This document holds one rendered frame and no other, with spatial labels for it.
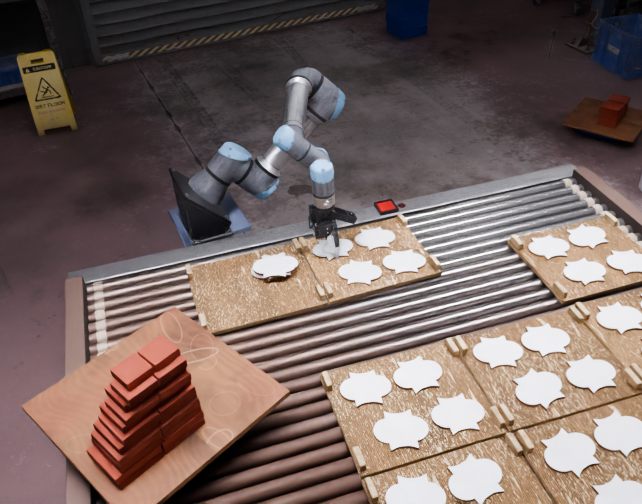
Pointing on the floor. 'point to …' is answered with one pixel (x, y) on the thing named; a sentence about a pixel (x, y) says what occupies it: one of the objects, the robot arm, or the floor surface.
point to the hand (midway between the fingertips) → (332, 248)
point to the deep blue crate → (627, 46)
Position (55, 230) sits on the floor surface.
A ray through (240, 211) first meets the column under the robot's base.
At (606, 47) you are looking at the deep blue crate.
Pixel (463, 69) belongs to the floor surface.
